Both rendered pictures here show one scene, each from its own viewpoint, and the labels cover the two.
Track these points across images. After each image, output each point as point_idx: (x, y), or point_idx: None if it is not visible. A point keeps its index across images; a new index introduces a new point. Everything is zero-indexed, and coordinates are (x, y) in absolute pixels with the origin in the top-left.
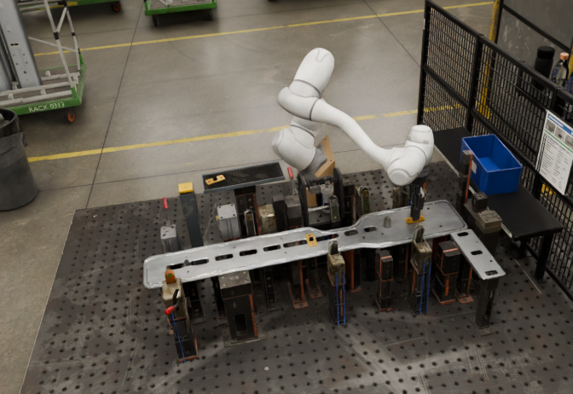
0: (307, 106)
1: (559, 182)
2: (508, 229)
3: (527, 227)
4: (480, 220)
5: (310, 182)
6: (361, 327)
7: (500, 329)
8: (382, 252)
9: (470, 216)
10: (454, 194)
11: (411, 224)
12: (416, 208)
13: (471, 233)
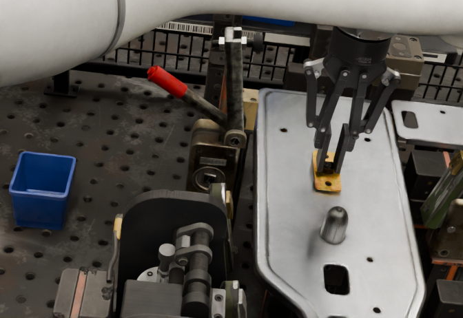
0: None
1: None
2: (430, 50)
3: None
4: (399, 67)
5: (209, 308)
6: None
7: None
8: (449, 294)
9: (328, 84)
10: (40, 109)
11: (344, 186)
12: (365, 130)
13: (408, 105)
